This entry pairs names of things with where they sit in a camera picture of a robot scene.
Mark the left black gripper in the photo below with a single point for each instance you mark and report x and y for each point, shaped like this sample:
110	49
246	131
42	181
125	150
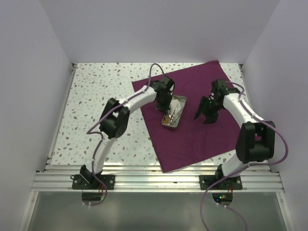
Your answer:
165	108

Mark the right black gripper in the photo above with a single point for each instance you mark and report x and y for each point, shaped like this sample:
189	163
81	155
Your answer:
201	105

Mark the silver hemostat forceps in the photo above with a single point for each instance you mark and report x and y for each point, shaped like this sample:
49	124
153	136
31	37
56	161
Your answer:
173	110

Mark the orange bandage strip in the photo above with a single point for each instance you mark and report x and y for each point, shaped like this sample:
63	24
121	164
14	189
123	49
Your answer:
166	119

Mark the purple cloth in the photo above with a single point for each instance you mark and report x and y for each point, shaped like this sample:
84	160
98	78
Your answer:
193	141

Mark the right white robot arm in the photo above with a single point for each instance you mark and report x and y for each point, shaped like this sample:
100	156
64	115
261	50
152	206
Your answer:
255	142

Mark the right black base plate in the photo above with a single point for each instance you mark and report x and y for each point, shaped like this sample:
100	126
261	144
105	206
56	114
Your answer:
216	182

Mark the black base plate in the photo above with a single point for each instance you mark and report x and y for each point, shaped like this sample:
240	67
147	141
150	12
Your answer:
85	180
216	182

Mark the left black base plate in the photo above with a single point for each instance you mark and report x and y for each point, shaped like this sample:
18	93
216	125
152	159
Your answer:
85	180

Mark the aluminium rail frame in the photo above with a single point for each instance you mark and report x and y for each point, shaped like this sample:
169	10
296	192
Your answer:
132	159

